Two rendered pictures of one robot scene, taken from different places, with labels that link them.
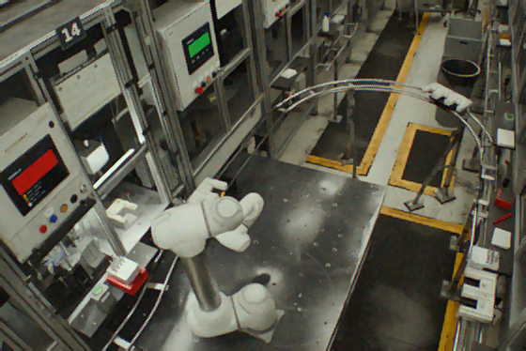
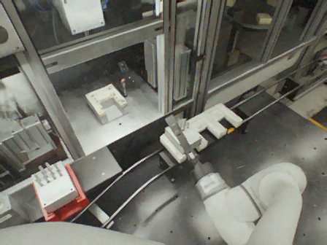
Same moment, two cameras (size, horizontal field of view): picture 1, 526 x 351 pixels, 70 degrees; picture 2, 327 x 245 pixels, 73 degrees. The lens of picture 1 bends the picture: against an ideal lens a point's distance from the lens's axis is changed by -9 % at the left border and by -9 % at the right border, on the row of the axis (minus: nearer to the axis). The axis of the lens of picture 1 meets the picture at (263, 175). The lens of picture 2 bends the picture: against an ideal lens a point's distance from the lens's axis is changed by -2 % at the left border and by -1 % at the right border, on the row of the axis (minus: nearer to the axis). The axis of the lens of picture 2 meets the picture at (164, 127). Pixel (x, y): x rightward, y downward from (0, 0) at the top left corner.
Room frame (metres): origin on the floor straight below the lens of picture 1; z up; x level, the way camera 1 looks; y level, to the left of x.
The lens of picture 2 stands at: (0.99, 0.27, 1.64)
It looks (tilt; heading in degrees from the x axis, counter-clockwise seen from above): 50 degrees down; 24
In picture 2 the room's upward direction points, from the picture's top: straight up
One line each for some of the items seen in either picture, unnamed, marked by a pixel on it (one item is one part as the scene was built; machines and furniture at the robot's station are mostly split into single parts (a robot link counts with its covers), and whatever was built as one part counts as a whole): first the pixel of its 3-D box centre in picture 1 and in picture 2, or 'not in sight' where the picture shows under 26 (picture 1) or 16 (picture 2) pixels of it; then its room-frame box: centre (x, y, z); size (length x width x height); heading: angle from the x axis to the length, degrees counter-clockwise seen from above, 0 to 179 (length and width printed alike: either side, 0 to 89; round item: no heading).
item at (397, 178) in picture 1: (427, 157); not in sight; (2.72, -1.55, 0.01); 1.00 x 0.55 x 0.01; 149
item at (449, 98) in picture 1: (445, 99); not in sight; (2.42, -1.43, 0.84); 0.37 x 0.14 x 0.10; 27
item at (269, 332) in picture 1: (262, 315); not in sight; (0.98, 0.09, 0.71); 0.22 x 0.18 x 0.06; 149
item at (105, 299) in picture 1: (101, 297); (4, 212); (1.00, 0.80, 0.97); 0.08 x 0.08 x 0.12; 59
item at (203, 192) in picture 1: (202, 206); (201, 133); (1.64, 0.37, 0.84); 0.36 x 0.14 x 0.10; 149
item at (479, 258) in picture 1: (485, 257); not in sight; (0.98, -0.98, 0.92); 0.13 x 0.10 x 0.09; 59
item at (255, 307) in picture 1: (255, 305); not in sight; (0.96, 0.11, 0.85); 0.18 x 0.16 x 0.22; 100
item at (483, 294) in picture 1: (477, 286); not in sight; (0.88, -0.92, 0.84); 0.37 x 0.14 x 0.10; 149
